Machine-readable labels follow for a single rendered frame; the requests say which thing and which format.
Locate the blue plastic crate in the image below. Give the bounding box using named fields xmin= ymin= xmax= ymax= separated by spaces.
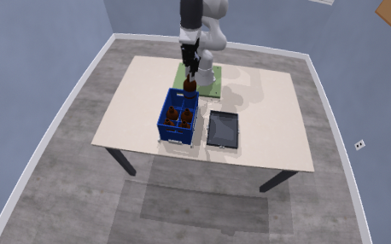
xmin=157 ymin=88 xmax=199 ymax=145

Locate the brown glass bottle with blue label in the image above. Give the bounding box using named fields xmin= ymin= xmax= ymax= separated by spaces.
xmin=184 ymin=74 xmax=196 ymax=99

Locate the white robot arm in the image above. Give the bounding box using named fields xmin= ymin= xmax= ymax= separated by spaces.
xmin=179 ymin=0 xmax=228 ymax=86

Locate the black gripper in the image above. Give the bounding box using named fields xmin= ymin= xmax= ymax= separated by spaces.
xmin=180 ymin=38 xmax=201 ymax=82

